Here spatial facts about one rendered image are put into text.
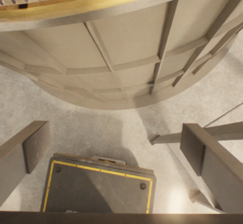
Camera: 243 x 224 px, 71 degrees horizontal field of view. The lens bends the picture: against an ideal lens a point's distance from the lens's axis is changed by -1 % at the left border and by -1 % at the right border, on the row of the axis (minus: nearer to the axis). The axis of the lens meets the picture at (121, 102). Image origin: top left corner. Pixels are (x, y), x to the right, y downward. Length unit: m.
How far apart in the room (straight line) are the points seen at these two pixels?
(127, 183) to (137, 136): 0.42
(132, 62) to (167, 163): 0.97
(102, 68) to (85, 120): 0.87
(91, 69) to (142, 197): 0.82
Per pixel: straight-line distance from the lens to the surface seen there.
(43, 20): 0.37
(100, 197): 1.21
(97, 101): 1.47
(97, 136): 1.48
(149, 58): 0.70
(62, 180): 1.26
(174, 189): 1.52
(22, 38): 0.53
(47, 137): 0.17
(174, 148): 1.15
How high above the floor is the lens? 1.43
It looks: 79 degrees down
